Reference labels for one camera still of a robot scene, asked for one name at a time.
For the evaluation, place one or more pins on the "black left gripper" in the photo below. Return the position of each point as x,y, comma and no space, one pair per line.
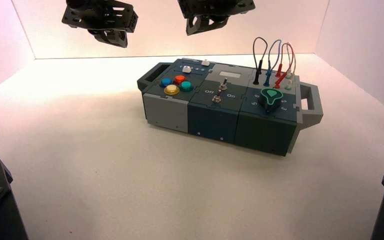
112,16

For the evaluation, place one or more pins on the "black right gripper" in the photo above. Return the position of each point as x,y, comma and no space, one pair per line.
215,7

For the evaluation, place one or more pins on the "black knob green pointer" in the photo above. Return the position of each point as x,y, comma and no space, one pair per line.
270,99

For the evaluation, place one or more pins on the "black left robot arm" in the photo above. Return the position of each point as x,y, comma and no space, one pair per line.
74,2

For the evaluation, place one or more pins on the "white slider downward blue triangle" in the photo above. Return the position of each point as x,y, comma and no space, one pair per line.
205,62

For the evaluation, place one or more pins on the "white slider upward blue triangle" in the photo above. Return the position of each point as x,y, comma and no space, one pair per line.
187,69

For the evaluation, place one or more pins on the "grey rectangular display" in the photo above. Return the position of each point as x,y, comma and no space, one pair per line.
230,74

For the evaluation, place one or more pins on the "red round push button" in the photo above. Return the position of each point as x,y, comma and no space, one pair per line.
179,79

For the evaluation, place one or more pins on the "green round push button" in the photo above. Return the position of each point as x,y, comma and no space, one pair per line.
186,86

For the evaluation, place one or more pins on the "blue round push button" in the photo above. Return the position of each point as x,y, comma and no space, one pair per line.
166,82

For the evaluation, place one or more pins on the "yellow round push button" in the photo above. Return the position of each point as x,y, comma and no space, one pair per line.
171,89

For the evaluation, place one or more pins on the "teal and grey task box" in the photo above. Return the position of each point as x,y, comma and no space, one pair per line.
212,119

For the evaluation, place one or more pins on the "metal toggle switch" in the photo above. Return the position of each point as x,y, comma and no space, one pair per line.
224,85
216,98

